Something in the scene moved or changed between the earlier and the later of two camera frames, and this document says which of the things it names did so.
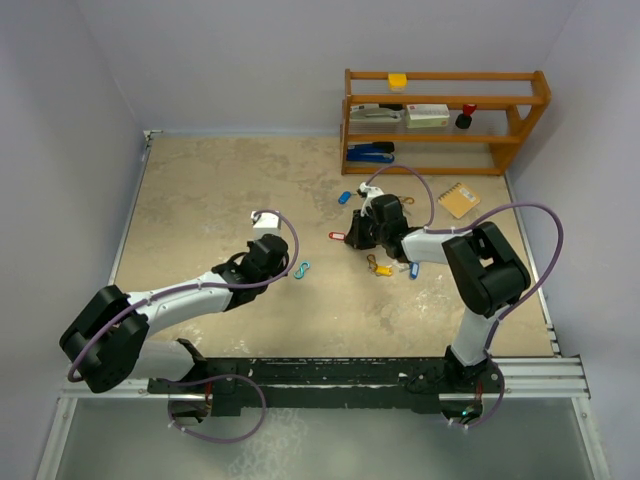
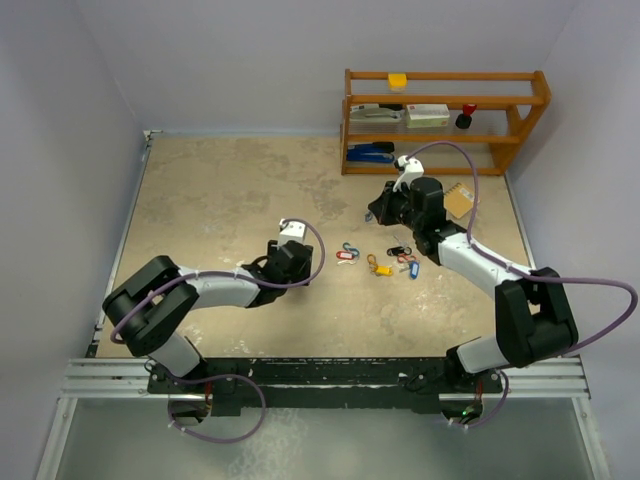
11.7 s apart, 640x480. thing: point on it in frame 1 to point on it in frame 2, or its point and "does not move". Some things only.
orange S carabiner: [372, 264] does not move
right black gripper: [354, 237] to [381, 207]
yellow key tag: [384, 270] does not move
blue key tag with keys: [413, 270] does not move
